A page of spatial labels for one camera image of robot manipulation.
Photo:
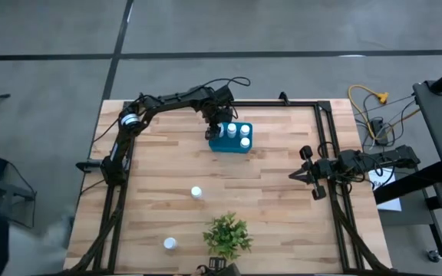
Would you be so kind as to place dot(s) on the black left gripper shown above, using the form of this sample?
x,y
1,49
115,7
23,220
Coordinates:
x,y
219,115

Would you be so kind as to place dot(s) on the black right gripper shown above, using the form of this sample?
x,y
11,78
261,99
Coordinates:
x,y
322,167

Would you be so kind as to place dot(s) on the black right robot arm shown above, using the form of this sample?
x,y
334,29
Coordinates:
x,y
397,156

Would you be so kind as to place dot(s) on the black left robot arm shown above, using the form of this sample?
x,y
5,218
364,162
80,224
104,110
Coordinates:
x,y
167,100

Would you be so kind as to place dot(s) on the blue plastic basket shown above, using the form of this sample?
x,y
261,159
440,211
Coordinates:
x,y
225,145

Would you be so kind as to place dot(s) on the black power strip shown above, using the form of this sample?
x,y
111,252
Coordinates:
x,y
378,128

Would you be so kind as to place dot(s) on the white paper sheet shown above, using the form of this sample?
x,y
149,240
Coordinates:
x,y
391,205

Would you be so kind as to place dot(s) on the green plant in white pot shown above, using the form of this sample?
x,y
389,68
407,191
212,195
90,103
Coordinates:
x,y
226,235

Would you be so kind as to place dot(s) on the black handheld device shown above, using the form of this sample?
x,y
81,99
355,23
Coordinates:
x,y
217,263

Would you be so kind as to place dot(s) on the person's hand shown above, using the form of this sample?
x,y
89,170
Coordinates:
x,y
197,273

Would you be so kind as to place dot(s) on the grey metal stand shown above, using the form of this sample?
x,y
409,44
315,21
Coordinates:
x,y
14,191

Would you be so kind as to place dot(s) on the black aluminium table frame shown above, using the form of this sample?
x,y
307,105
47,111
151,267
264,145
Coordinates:
x,y
282,104

